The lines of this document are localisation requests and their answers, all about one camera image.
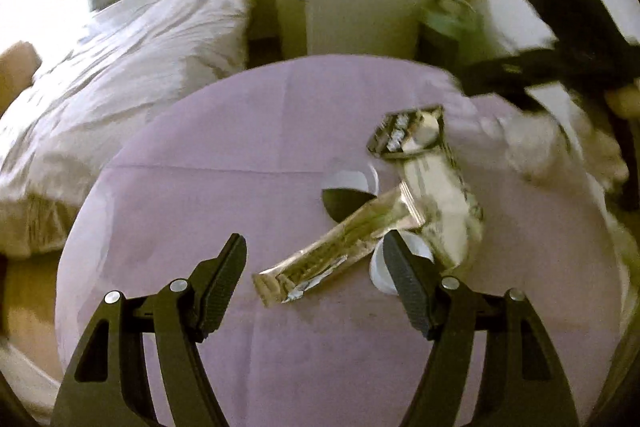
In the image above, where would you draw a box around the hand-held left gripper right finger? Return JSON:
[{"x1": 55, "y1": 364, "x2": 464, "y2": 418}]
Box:
[{"x1": 382, "y1": 230, "x2": 581, "y2": 427}]

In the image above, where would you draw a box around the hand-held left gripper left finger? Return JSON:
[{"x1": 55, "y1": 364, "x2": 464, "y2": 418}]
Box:
[{"x1": 52, "y1": 233, "x2": 248, "y2": 427}]

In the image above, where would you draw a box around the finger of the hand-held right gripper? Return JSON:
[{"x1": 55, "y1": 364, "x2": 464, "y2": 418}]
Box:
[
  {"x1": 457, "y1": 48, "x2": 567, "y2": 98},
  {"x1": 505, "y1": 88, "x2": 552, "y2": 116}
]

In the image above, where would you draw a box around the small white cup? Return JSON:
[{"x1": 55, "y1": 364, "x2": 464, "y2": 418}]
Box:
[
  {"x1": 321, "y1": 169, "x2": 379, "y2": 223},
  {"x1": 369, "y1": 232, "x2": 436, "y2": 297}
]

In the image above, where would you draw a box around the silver wrapper with dark print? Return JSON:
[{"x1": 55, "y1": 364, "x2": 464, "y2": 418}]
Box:
[{"x1": 367, "y1": 105, "x2": 486, "y2": 270}]

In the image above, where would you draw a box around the gold snack bar wrapper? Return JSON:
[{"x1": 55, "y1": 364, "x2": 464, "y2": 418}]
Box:
[{"x1": 251, "y1": 184, "x2": 426, "y2": 306}]

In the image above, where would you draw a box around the person's right hand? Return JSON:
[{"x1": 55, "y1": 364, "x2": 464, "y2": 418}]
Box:
[{"x1": 605, "y1": 79, "x2": 640, "y2": 120}]

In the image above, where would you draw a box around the green bag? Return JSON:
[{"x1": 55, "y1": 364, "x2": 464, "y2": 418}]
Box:
[{"x1": 419, "y1": 0, "x2": 481, "y2": 68}]

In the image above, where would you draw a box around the purple tablecloth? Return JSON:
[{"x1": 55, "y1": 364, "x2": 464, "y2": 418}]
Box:
[{"x1": 57, "y1": 54, "x2": 626, "y2": 427}]

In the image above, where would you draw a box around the white cabinet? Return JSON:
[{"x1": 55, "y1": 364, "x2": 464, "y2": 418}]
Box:
[{"x1": 272, "y1": 0, "x2": 476, "y2": 58}]

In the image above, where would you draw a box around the bed with white duvet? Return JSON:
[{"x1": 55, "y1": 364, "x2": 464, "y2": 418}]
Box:
[{"x1": 0, "y1": 0, "x2": 261, "y2": 258}]

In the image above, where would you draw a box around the brown padded headboard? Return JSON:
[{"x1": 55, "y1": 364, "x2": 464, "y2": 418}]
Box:
[{"x1": 0, "y1": 42, "x2": 43, "y2": 118}]

